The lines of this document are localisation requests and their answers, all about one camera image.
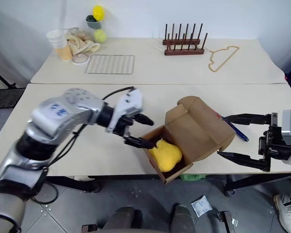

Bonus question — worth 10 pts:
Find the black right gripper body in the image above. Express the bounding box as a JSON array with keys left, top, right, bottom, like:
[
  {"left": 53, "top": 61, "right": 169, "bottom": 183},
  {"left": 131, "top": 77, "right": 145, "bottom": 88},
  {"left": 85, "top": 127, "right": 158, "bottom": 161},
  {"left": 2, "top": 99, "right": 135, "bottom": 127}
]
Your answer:
[{"left": 258, "top": 112, "right": 282, "bottom": 172}]

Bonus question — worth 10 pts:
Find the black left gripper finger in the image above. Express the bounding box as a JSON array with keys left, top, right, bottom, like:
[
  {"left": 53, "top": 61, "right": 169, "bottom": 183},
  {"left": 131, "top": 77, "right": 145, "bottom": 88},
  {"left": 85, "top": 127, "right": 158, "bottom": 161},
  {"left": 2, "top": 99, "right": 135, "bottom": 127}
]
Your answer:
[
  {"left": 122, "top": 136, "right": 156, "bottom": 150},
  {"left": 134, "top": 113, "right": 154, "bottom": 126}
]

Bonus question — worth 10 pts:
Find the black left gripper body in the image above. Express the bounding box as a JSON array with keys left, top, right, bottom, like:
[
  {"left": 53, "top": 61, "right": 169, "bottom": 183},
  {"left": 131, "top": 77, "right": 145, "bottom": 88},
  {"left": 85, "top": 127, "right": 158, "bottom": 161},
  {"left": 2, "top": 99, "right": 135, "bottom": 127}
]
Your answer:
[{"left": 113, "top": 113, "right": 140, "bottom": 139}]

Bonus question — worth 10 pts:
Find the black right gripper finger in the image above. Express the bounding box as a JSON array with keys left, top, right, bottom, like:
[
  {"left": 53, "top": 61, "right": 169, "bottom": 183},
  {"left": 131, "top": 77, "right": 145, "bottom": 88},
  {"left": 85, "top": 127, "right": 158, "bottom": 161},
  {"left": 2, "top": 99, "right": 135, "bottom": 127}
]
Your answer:
[
  {"left": 216, "top": 151, "right": 270, "bottom": 172},
  {"left": 222, "top": 113, "right": 270, "bottom": 126}
]

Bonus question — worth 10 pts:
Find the blue pen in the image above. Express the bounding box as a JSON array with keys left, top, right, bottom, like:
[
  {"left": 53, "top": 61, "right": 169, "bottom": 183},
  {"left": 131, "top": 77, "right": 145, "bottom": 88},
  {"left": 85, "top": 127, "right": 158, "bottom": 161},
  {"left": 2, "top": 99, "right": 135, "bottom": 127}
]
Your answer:
[{"left": 222, "top": 116, "right": 250, "bottom": 142}]

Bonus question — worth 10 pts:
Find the yellow soft item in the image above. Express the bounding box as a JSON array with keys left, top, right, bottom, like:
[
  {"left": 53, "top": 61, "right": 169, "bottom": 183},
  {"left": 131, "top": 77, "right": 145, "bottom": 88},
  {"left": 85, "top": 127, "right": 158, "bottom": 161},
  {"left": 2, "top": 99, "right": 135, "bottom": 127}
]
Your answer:
[{"left": 149, "top": 139, "right": 183, "bottom": 173}]

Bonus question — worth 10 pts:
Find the brown cardboard box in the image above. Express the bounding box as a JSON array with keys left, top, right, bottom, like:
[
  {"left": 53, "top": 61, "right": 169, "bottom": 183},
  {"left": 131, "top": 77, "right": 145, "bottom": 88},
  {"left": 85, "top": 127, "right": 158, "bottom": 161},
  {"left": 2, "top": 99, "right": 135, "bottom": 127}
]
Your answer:
[{"left": 142, "top": 96, "right": 236, "bottom": 185}]

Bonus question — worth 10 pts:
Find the green item under table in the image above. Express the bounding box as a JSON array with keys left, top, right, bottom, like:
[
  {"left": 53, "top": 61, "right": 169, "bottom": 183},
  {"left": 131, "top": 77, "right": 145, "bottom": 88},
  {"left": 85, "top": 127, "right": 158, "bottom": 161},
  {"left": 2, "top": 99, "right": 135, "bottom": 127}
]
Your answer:
[{"left": 180, "top": 173, "right": 206, "bottom": 182}]

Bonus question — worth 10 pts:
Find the white tape roll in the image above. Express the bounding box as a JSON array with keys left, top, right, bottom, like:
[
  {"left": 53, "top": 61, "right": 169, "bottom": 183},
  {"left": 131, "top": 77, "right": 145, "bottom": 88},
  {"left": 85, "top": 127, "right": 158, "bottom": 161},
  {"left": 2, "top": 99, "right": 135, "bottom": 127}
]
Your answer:
[{"left": 71, "top": 53, "right": 90, "bottom": 66}]

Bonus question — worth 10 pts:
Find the black table leg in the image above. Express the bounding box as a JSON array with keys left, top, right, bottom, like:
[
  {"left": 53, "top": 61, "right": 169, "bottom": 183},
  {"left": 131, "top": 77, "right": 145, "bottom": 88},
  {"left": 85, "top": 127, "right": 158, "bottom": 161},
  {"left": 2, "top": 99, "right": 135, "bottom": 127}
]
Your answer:
[
  {"left": 224, "top": 173, "right": 291, "bottom": 197},
  {"left": 45, "top": 176, "right": 101, "bottom": 194}
]

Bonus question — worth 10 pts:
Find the white packet on floor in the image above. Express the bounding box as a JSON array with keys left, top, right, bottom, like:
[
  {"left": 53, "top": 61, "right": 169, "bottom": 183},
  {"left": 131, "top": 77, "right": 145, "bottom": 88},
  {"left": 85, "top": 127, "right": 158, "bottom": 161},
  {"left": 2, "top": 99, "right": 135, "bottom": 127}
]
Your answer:
[{"left": 191, "top": 196, "right": 213, "bottom": 218}]

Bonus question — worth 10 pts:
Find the white sneaker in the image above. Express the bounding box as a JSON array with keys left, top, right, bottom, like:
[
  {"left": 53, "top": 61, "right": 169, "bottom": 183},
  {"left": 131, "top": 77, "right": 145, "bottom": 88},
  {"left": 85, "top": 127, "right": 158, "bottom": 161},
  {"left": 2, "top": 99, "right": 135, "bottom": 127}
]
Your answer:
[{"left": 273, "top": 194, "right": 291, "bottom": 233}]

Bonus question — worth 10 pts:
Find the dark rounded shape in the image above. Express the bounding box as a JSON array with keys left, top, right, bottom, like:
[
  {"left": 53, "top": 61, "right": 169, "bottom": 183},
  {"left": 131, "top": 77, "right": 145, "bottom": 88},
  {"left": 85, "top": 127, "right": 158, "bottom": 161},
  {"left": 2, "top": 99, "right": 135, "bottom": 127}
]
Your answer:
[
  {"left": 169, "top": 203, "right": 194, "bottom": 233},
  {"left": 104, "top": 206, "right": 143, "bottom": 233}
]

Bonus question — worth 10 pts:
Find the dark wooden peg rack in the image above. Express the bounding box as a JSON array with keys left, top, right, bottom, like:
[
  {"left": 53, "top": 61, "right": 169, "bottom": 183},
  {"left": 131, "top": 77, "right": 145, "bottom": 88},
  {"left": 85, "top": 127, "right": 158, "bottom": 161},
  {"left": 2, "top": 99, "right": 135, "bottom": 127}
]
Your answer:
[{"left": 162, "top": 23, "right": 209, "bottom": 56}]

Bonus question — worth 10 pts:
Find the beige cloth towel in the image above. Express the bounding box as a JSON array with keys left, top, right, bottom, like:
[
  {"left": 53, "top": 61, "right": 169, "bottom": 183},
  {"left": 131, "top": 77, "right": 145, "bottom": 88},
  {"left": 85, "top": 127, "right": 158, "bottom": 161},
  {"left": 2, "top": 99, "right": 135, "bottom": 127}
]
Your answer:
[{"left": 64, "top": 27, "right": 101, "bottom": 56}]

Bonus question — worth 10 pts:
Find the yellow-green tennis ball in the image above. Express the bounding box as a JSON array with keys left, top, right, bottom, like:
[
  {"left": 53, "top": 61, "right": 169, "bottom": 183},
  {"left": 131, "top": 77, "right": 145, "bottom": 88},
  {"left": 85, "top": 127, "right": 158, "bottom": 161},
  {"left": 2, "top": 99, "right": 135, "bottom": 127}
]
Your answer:
[{"left": 94, "top": 29, "right": 107, "bottom": 44}]

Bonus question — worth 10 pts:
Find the yellow paper cup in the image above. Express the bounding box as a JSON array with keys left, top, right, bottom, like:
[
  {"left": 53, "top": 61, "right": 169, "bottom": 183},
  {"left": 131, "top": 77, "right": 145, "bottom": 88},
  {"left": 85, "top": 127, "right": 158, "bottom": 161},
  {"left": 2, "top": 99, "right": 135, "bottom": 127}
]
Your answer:
[{"left": 54, "top": 46, "right": 73, "bottom": 61}]

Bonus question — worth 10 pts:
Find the clear plastic container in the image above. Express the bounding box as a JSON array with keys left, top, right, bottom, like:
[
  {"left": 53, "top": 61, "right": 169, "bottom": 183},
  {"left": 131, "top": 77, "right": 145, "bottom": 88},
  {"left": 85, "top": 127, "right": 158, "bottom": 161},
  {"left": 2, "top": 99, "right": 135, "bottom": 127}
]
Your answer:
[{"left": 84, "top": 14, "right": 108, "bottom": 44}]

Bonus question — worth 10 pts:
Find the plastic cup stack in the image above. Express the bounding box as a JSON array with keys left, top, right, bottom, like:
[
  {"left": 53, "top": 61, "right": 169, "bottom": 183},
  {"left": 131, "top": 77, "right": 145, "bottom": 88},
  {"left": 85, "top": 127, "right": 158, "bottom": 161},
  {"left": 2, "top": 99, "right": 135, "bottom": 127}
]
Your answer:
[{"left": 46, "top": 29, "right": 67, "bottom": 49}]

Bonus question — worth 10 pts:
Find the yellow plastic egg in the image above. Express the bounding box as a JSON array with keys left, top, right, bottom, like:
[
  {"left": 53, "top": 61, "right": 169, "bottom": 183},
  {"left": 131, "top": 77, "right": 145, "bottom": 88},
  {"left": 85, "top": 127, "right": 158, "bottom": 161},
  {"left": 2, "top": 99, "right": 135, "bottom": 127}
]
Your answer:
[{"left": 92, "top": 5, "right": 105, "bottom": 21}]

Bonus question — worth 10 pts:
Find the black mesh chair seat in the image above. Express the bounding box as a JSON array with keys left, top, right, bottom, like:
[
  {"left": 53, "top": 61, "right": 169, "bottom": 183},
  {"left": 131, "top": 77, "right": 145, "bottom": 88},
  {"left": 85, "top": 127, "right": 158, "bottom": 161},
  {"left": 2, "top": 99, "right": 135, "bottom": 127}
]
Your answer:
[{"left": 0, "top": 87, "right": 26, "bottom": 110}]

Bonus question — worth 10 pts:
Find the black tripod stand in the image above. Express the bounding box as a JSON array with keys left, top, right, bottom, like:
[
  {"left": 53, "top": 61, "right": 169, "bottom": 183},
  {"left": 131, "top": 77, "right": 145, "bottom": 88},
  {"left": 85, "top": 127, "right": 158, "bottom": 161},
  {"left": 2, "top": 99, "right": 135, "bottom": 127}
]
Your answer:
[{"left": 0, "top": 63, "right": 17, "bottom": 88}]

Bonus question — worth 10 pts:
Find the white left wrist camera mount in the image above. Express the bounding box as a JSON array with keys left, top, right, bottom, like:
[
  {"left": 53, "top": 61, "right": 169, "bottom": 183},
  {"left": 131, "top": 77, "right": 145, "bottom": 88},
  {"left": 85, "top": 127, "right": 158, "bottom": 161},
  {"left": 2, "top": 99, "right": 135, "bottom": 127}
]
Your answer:
[{"left": 106, "top": 88, "right": 145, "bottom": 133}]

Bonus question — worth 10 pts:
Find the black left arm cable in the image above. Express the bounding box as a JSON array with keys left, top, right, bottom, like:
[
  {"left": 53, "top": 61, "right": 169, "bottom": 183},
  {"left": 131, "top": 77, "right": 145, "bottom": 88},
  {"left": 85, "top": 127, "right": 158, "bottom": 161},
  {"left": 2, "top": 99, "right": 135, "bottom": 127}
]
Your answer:
[{"left": 33, "top": 86, "right": 137, "bottom": 204}]

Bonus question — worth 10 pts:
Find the metal wire rack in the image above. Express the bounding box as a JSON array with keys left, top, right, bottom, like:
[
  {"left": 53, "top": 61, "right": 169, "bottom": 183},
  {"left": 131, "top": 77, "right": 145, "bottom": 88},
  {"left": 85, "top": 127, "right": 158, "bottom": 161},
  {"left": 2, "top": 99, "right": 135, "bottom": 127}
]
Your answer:
[{"left": 84, "top": 54, "right": 136, "bottom": 75}]

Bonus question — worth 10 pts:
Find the metal floor bracket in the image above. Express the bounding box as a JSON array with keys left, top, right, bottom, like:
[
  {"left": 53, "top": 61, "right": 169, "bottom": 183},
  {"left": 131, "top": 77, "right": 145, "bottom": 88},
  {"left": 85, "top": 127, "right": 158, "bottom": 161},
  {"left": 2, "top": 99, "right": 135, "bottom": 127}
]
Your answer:
[{"left": 217, "top": 210, "right": 238, "bottom": 233}]

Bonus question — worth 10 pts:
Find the dark floor bracket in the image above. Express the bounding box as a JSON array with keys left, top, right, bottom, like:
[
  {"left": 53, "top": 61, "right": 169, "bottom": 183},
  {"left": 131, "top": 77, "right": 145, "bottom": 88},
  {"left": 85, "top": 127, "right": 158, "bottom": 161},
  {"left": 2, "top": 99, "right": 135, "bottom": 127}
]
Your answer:
[{"left": 81, "top": 224, "right": 97, "bottom": 233}]

